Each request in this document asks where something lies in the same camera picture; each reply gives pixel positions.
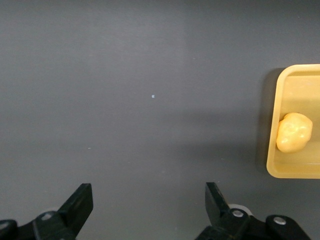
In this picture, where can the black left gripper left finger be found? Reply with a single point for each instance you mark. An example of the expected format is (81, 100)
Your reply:
(72, 210)

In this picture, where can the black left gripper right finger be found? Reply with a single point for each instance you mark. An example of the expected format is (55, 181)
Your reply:
(225, 217)

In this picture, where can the yellow potato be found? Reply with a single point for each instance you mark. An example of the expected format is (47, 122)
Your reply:
(293, 132)

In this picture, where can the yellow plastic tray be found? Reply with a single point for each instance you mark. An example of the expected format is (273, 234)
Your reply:
(297, 100)

